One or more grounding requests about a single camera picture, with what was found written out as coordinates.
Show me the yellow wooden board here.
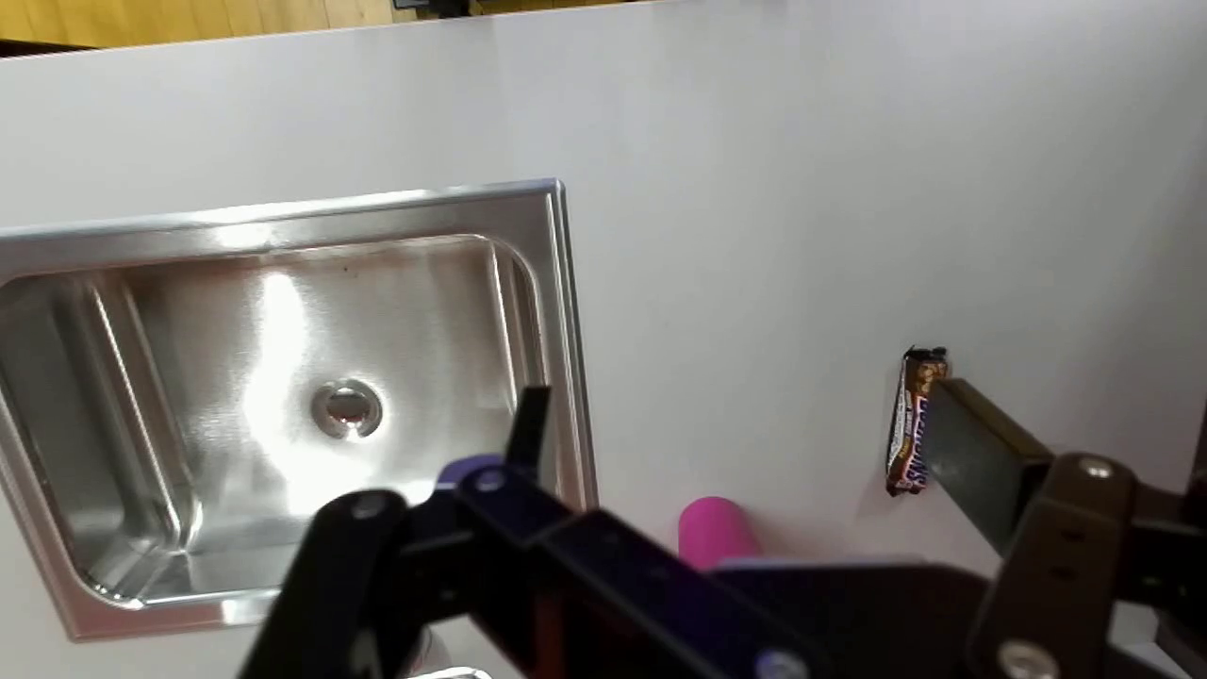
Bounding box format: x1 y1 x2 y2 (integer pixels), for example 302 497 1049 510
0 0 396 53

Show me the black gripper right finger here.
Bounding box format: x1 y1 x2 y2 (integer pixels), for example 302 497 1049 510
919 372 1207 679

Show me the brown Snickers bar packet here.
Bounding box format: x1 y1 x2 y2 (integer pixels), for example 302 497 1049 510
884 342 952 497

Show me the pink plastic cup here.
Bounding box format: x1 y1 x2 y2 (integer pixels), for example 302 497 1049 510
674 494 765 572

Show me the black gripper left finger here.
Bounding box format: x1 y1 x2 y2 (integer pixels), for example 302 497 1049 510
239 380 815 679

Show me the stainless steel sink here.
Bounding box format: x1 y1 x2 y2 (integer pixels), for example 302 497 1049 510
0 176 604 647

